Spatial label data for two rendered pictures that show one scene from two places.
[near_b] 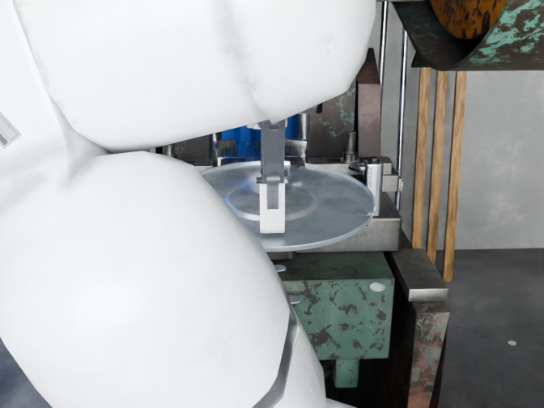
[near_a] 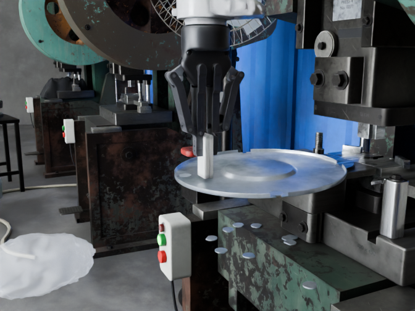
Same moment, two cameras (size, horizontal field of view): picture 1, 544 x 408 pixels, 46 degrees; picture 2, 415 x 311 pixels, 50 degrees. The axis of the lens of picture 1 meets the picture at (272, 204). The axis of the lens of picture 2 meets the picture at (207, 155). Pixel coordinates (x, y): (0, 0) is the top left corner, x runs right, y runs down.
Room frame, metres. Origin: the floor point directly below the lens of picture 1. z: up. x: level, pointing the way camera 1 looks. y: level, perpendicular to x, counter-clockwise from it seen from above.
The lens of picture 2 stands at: (0.47, -0.66, 0.97)
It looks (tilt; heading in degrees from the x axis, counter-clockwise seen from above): 12 degrees down; 67
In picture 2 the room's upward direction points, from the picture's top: straight up
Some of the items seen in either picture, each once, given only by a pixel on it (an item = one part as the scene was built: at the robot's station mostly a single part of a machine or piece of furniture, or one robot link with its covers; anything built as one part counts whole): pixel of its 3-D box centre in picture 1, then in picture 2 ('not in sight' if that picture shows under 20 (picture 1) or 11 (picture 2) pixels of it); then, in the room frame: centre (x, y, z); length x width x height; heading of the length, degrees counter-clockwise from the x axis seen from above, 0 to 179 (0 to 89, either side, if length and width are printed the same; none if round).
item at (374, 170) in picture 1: (371, 185); (393, 205); (0.98, -0.16, 0.75); 0.03 x 0.03 x 0.10; 3
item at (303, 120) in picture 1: (303, 125); not in sight; (1.16, -0.06, 0.81); 0.02 x 0.02 x 0.14
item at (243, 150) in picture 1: (261, 161); (368, 168); (1.09, 0.02, 0.76); 0.15 x 0.09 x 0.05; 93
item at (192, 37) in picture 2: not in sight; (205, 56); (0.74, 0.00, 0.98); 0.08 x 0.07 x 0.09; 2
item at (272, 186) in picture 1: (273, 191); (192, 140); (0.71, 0.00, 0.85); 0.03 x 0.01 x 0.05; 2
